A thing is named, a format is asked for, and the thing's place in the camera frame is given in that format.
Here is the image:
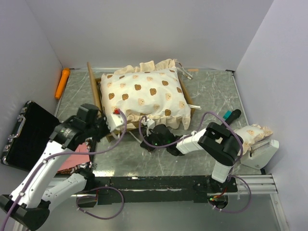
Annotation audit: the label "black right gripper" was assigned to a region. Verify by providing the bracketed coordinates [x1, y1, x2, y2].
[141, 128, 168, 153]

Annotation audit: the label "wooden pet bed frame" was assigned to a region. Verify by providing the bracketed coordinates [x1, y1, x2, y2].
[86, 61, 197, 143]

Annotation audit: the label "bear print bed mattress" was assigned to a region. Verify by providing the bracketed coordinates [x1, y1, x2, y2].
[99, 57, 201, 142]

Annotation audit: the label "small bear print pillow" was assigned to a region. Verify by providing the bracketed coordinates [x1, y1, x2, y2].
[234, 124, 273, 155]

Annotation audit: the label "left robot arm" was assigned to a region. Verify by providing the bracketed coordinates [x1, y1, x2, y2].
[0, 103, 126, 231]

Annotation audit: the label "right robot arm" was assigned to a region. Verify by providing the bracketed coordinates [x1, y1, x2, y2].
[141, 119, 244, 192]

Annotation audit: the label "pink paper sheets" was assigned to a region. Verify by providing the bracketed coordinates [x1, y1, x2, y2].
[58, 142, 90, 172]

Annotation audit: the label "orange plastic carrot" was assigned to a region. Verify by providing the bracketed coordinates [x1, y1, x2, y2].
[55, 68, 70, 100]

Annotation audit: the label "black open carrying case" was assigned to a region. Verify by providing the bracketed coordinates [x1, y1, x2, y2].
[0, 101, 61, 171]

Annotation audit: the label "white lint roller box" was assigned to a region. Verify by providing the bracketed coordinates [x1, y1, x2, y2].
[240, 140, 280, 170]

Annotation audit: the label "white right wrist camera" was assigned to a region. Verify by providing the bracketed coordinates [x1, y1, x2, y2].
[142, 119, 155, 129]

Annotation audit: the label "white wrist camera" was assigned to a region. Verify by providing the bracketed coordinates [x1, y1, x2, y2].
[106, 109, 127, 132]
[142, 119, 155, 129]

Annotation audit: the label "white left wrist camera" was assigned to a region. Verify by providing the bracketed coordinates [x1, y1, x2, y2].
[106, 109, 127, 132]

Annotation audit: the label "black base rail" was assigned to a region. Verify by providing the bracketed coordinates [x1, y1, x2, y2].
[77, 175, 238, 208]

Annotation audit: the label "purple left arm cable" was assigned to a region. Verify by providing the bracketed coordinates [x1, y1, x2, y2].
[2, 109, 128, 231]

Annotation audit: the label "aluminium frame rail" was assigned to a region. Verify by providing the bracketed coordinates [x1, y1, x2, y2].
[23, 175, 279, 198]

